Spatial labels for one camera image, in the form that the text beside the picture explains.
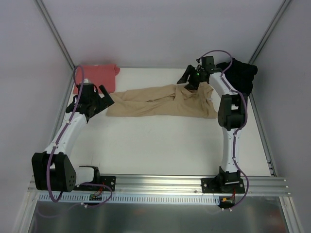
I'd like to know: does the black mounting plate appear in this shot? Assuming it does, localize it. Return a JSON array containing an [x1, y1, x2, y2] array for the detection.
[[100, 175, 116, 192], [201, 176, 245, 194]]

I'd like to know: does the beige t shirt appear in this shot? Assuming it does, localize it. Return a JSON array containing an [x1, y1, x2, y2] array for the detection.
[[106, 83, 217, 119]]

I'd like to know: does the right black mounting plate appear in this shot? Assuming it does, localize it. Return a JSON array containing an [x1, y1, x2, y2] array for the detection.
[[201, 176, 245, 194]]

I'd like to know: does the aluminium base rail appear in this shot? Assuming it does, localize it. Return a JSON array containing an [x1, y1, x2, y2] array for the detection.
[[28, 171, 291, 197]]

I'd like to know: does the white slotted cable duct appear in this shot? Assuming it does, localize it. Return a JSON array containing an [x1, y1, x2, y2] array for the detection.
[[38, 193, 221, 205]]

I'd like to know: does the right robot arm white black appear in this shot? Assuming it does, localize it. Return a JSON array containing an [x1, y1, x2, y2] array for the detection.
[[177, 56, 248, 193]]

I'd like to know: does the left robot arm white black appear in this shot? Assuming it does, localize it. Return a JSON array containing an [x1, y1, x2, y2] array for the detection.
[[32, 83, 114, 192]]

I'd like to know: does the right aluminium frame post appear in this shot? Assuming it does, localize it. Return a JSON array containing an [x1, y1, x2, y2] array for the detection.
[[248, 0, 292, 65]]

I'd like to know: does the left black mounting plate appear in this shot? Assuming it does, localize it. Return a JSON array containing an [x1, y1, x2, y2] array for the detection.
[[100, 175, 116, 192]]

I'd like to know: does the black t shirt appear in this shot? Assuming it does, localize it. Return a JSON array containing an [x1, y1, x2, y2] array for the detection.
[[225, 58, 258, 96]]

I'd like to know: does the folded pink t shirt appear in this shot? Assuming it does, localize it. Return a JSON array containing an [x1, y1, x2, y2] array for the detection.
[[82, 64, 120, 93]]

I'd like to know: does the aluminium frame post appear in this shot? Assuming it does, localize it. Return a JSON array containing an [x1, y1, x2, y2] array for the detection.
[[34, 0, 75, 70], [248, 0, 292, 65]]

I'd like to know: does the left aluminium frame post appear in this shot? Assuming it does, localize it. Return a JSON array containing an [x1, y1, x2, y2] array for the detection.
[[34, 0, 75, 70]]

